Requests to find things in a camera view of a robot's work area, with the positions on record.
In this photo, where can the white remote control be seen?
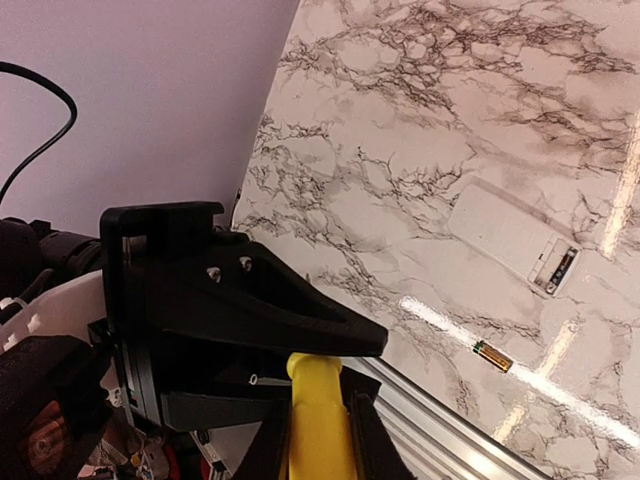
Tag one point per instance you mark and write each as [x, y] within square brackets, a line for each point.
[527, 246]

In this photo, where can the front aluminium rail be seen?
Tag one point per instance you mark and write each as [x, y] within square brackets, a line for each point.
[433, 440]

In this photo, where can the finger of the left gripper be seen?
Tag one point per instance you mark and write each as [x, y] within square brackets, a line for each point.
[200, 389]
[223, 287]

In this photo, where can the yellow handled screwdriver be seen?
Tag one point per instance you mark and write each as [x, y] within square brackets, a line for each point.
[320, 445]

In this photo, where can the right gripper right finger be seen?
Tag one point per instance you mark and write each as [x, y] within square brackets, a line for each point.
[375, 454]

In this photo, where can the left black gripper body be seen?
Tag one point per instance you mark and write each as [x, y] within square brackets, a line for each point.
[54, 409]

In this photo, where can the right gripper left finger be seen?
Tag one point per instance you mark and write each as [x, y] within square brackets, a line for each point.
[267, 457]

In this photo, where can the gold battery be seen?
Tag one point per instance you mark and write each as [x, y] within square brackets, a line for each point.
[493, 356]

